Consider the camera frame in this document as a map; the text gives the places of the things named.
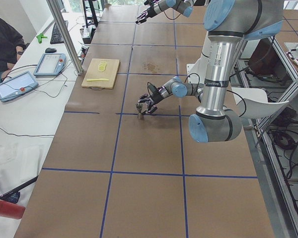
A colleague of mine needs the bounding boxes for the steel double jigger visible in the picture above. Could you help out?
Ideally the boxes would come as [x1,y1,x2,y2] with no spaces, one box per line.
[136,103,144,119]

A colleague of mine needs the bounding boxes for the black computer mouse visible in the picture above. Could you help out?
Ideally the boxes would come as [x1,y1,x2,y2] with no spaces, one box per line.
[45,48,57,54]

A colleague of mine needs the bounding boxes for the person in black sweater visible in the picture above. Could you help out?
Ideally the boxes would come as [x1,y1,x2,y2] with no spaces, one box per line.
[0,18,26,83]

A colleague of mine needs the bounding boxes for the near blue teach pendant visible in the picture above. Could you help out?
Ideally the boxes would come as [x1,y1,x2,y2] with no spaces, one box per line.
[0,71,38,102]

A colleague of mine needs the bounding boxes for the white plastic chair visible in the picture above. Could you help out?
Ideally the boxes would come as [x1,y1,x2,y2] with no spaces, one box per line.
[232,87,289,119]

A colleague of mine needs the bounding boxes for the blue teach pendant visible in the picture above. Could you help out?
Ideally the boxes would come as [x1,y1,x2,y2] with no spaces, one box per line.
[0,71,38,102]
[33,53,66,77]

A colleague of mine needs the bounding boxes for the green plastic clamp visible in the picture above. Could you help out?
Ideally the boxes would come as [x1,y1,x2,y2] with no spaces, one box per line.
[36,33,48,44]

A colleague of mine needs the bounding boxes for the black tripod leg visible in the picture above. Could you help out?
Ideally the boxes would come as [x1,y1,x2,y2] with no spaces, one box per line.
[0,176,38,200]

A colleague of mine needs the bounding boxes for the bamboo cutting board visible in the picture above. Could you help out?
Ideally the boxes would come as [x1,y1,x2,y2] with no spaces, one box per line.
[81,59,120,89]

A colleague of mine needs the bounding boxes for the red cylinder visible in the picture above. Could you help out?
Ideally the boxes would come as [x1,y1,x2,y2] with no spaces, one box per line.
[0,199,25,220]

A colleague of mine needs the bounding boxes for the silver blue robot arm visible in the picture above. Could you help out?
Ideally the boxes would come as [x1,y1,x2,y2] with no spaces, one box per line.
[135,0,196,24]
[138,0,284,143]

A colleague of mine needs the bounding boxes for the far blue teach pendant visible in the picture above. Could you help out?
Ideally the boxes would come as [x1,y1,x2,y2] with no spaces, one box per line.
[33,53,66,77]

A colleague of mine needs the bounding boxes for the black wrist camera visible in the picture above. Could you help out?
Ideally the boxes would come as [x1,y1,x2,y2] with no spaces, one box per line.
[147,82,158,95]

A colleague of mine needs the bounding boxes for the black keyboard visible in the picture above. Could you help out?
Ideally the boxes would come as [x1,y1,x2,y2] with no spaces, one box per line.
[50,23,64,45]

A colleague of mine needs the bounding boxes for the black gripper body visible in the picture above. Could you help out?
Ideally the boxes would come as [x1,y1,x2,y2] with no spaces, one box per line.
[148,91,164,106]
[146,4,160,18]

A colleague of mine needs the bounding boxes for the aluminium frame post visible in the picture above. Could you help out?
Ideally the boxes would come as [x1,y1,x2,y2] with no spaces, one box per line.
[46,0,83,75]

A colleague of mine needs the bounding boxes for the yellow plastic knife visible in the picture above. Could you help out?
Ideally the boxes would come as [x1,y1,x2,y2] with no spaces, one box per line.
[86,78,109,82]

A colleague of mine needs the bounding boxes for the black pendant cable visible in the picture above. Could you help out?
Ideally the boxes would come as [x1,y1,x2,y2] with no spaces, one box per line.
[0,59,73,137]

